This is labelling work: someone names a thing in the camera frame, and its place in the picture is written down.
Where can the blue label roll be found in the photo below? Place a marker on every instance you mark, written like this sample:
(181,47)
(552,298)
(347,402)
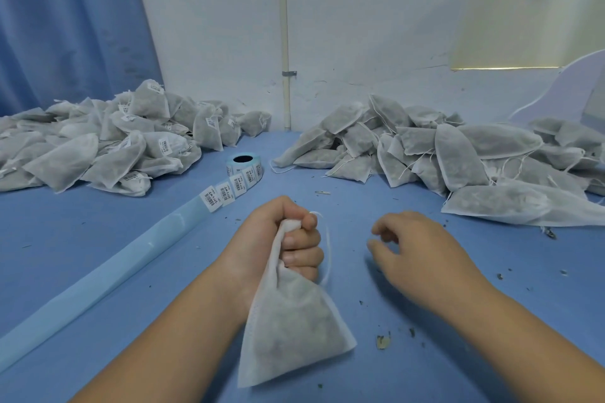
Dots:
(123,266)

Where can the pile of labelled herb bags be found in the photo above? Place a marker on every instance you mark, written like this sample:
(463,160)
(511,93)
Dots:
(113,143)

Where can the person's left hand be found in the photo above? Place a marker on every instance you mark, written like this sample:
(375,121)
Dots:
(260,252)

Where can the person's left forearm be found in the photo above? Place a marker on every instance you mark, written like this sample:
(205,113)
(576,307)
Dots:
(161,351)

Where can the blue curtain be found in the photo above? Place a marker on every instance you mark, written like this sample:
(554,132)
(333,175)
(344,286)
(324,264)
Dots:
(61,20)

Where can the dried herb crumb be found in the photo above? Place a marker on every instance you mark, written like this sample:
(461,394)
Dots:
(383,341)

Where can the white sachet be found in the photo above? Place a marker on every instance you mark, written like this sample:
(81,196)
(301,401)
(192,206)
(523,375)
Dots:
(293,327)

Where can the person's right hand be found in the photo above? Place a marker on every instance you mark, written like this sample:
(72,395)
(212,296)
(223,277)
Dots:
(425,261)

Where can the grey pipe clamp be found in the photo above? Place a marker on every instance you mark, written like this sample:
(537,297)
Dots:
(289,73)

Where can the white wall pipe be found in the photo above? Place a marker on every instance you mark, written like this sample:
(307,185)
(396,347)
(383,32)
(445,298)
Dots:
(284,20)

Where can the pile of unlabelled herb bags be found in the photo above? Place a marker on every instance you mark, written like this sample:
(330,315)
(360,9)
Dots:
(454,157)

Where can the white curved board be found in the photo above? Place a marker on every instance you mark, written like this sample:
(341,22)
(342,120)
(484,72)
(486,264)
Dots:
(567,91)

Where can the person's right forearm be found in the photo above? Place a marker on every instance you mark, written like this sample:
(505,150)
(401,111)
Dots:
(534,346)

